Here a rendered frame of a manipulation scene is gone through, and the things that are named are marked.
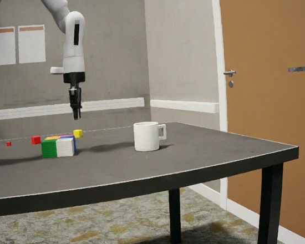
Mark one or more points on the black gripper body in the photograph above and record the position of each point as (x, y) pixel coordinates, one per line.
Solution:
(74, 78)

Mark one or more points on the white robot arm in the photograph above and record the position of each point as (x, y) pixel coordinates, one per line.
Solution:
(73, 26)

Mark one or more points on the red cube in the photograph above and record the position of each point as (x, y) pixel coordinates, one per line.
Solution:
(36, 140)

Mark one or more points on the green cube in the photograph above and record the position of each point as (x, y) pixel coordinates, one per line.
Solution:
(49, 148)

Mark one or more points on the white mug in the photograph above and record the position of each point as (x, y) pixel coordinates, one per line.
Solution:
(146, 136)

